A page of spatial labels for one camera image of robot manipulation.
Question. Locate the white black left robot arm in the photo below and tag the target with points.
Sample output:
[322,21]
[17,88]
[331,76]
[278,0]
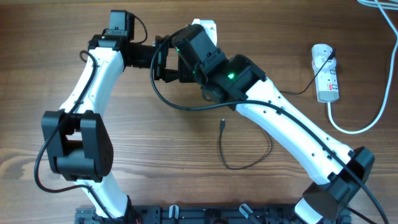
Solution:
[77,143]

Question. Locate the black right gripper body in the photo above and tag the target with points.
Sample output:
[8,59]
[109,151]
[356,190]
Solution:
[185,74]

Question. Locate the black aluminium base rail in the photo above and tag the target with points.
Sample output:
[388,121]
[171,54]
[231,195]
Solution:
[273,213]

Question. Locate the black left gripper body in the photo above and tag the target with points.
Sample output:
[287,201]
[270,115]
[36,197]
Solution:
[160,60]

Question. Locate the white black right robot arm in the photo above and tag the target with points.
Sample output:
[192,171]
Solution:
[337,170]

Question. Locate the white power strip socket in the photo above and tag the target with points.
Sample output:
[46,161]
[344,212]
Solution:
[324,67]

